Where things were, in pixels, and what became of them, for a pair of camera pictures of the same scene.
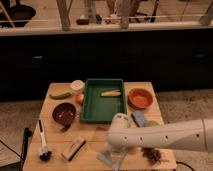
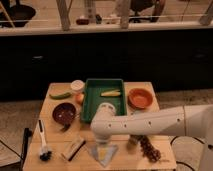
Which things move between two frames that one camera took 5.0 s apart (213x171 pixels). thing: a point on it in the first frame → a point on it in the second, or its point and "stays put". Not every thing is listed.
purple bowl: (64, 113) stays put
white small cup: (77, 84) stays put
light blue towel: (114, 160) → (104, 152)
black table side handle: (28, 132) stays put
